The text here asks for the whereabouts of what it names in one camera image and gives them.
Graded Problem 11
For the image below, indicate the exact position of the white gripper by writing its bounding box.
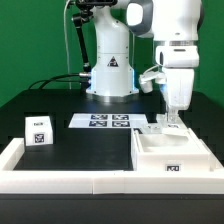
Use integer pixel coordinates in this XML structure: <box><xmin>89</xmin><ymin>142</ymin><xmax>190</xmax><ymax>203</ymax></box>
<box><xmin>155</xmin><ymin>45</ymin><xmax>199</xmax><ymax>124</ymax></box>

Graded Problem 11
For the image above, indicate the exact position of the white marker sheet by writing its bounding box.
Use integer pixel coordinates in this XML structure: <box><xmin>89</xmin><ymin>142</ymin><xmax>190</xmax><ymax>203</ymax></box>
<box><xmin>69</xmin><ymin>113</ymin><xmax>148</xmax><ymax>128</ymax></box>

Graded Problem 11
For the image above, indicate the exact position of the black cable bundle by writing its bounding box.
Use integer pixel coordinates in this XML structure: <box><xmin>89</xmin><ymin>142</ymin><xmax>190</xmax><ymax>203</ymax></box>
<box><xmin>27</xmin><ymin>72</ymin><xmax>92</xmax><ymax>90</ymax></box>

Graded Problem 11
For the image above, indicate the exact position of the white cable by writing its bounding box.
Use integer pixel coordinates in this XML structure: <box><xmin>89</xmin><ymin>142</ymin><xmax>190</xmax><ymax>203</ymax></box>
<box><xmin>62</xmin><ymin>0</ymin><xmax>76</xmax><ymax>90</ymax></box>

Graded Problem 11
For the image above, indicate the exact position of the white cabinet body box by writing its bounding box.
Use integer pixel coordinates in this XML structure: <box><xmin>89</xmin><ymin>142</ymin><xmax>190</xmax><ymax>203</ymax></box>
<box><xmin>131</xmin><ymin>129</ymin><xmax>214</xmax><ymax>173</ymax></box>

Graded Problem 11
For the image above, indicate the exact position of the white U-shaped fence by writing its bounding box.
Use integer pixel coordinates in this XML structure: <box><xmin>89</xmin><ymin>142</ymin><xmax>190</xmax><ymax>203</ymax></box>
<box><xmin>0</xmin><ymin>138</ymin><xmax>224</xmax><ymax>194</ymax></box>

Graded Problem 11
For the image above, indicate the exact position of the white cabinet door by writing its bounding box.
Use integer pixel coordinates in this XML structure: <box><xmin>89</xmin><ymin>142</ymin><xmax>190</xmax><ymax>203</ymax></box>
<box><xmin>156</xmin><ymin>114</ymin><xmax>189</xmax><ymax>136</ymax></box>
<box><xmin>142</xmin><ymin>123</ymin><xmax>164</xmax><ymax>134</ymax></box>

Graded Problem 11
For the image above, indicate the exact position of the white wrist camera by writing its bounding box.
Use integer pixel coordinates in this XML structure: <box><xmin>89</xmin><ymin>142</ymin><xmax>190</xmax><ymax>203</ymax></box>
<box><xmin>139</xmin><ymin>72</ymin><xmax>166</xmax><ymax>93</ymax></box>

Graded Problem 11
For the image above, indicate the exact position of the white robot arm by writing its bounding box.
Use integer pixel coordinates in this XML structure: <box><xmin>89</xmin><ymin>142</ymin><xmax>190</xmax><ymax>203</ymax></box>
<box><xmin>87</xmin><ymin>0</ymin><xmax>202</xmax><ymax>123</ymax></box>

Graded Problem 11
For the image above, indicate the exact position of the white cabinet top block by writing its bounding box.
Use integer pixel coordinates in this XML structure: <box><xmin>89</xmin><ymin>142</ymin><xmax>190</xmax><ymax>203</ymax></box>
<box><xmin>25</xmin><ymin>116</ymin><xmax>53</xmax><ymax>146</ymax></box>

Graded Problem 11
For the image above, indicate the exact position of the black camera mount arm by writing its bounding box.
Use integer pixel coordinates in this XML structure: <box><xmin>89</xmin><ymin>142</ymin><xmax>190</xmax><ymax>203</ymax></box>
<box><xmin>71</xmin><ymin>0</ymin><xmax>118</xmax><ymax>73</ymax></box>

